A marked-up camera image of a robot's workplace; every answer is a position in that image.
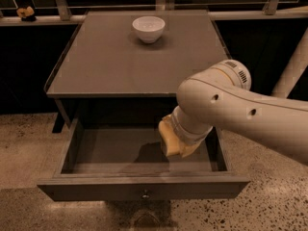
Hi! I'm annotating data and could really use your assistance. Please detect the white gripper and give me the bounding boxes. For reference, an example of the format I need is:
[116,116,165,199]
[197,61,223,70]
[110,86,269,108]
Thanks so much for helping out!
[158,113,213,158]

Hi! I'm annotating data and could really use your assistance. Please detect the yellow sponge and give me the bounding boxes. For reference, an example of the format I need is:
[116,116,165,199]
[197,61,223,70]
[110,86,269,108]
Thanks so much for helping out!
[164,131,183,156]

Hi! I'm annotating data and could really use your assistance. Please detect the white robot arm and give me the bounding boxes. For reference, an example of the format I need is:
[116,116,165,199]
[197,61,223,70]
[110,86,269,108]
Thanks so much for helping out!
[159,37,308,165]

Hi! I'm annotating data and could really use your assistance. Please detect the round metal drawer knob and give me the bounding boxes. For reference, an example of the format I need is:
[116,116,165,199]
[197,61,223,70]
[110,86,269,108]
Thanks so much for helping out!
[141,190,150,200]

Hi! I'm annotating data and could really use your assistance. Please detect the open grey top drawer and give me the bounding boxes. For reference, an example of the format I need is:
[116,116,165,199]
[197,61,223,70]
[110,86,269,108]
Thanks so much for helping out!
[38,118,249,201]

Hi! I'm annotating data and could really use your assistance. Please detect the grey wooden cabinet table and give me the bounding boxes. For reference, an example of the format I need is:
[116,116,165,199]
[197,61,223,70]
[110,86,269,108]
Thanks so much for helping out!
[43,9,239,134]

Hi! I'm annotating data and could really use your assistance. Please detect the white ceramic bowl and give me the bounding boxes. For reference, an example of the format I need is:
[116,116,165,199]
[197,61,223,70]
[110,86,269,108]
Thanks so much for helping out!
[132,16,166,43]

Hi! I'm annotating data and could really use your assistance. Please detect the small yellow black object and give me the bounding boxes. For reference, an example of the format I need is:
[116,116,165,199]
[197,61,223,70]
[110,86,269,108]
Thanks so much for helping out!
[16,6,36,22]

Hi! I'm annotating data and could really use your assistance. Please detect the metal railing frame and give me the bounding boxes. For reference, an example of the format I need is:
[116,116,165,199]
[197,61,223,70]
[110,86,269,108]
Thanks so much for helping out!
[0,0,308,27]

